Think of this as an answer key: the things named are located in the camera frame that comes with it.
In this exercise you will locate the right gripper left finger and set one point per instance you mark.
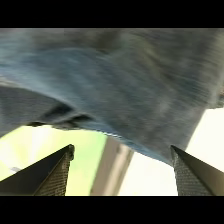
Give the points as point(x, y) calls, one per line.
point(43, 178)

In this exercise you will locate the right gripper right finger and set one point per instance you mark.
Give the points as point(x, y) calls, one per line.
point(196, 176)

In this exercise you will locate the dark blue jeans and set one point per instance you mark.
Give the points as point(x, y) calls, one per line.
point(133, 83)

